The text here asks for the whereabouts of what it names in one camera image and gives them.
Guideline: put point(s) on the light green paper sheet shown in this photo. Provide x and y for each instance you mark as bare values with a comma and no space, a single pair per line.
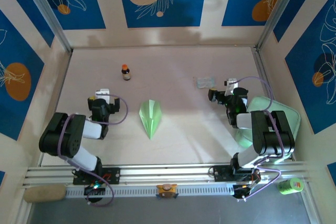
151,116

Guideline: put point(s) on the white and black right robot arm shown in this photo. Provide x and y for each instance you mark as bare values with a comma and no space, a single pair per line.
244,122

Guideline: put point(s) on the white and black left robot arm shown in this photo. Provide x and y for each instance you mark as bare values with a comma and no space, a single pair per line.
90,130

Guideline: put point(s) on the clear plastic packet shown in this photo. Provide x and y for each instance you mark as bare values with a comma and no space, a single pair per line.
204,82

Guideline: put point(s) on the mint green zip pouch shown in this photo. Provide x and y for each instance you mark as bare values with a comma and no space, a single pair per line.
262,103

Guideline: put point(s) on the brown bottle with orange cap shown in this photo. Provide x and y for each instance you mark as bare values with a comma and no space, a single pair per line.
126,73

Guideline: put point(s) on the green tape roll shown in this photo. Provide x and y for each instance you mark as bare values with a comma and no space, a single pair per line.
290,186

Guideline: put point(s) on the beige sponge block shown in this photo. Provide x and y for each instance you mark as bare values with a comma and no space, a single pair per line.
44,193

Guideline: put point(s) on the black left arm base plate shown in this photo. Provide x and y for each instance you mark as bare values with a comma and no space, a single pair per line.
113,175

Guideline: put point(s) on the aluminium mounting rail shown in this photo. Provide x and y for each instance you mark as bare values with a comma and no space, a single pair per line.
162,170

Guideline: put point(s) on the aluminium frame post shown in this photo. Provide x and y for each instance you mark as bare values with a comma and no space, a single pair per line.
281,6
44,6

